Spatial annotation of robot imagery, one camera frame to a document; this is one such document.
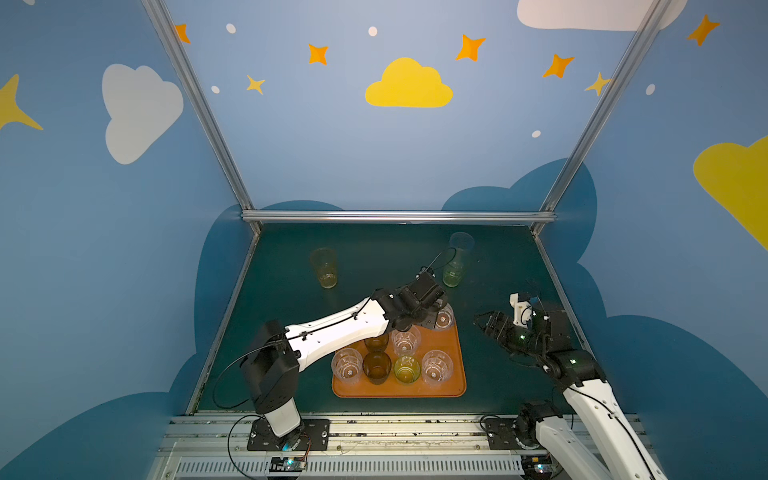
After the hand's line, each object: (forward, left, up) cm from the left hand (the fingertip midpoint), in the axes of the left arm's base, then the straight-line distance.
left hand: (435, 312), depth 80 cm
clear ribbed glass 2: (-10, -2, -15) cm, 18 cm away
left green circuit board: (-33, +37, -15) cm, 52 cm away
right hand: (-3, -13, +1) cm, 13 cm away
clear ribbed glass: (-2, +7, -16) cm, 17 cm away
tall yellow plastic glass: (+24, +35, -8) cm, 43 cm away
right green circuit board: (-33, -24, -17) cm, 44 cm away
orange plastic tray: (-2, -6, -15) cm, 16 cm away
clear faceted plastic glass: (-9, +24, -14) cm, 30 cm away
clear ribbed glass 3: (+1, -3, -5) cm, 6 cm away
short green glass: (-11, +7, -12) cm, 18 cm away
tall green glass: (+25, -11, -16) cm, 31 cm away
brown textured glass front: (-11, +16, -12) cm, 22 cm away
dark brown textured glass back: (-3, +16, -15) cm, 22 cm away
